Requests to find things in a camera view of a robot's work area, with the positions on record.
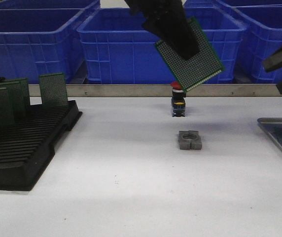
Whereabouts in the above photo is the blue plastic bin left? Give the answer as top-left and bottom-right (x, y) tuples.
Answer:
(0, 8), (85, 83)

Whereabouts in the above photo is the black slotted board rack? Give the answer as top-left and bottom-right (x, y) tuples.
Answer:
(0, 77), (83, 192)

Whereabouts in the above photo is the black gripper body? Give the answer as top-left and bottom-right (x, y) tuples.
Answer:
(124, 0), (183, 17)

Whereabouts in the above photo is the blue bin back left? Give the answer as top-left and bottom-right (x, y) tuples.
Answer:
(0, 0), (100, 10)

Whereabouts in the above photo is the red emergency stop button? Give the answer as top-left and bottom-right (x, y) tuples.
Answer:
(170, 81), (186, 117)

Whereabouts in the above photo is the grey metal clamp block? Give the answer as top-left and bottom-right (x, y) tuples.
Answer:
(178, 130), (203, 150)

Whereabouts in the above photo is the blue plastic bin centre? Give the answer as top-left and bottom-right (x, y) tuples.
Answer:
(77, 7), (245, 84)

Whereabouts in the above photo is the blue plastic bin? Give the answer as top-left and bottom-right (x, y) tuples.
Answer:
(77, 7), (245, 84)
(0, 8), (85, 83)
(232, 6), (282, 84)

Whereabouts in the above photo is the blue plastic bin right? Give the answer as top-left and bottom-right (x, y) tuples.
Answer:
(232, 6), (282, 84)

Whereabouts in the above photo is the blue bin back right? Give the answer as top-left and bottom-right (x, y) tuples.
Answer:
(184, 0), (282, 8)

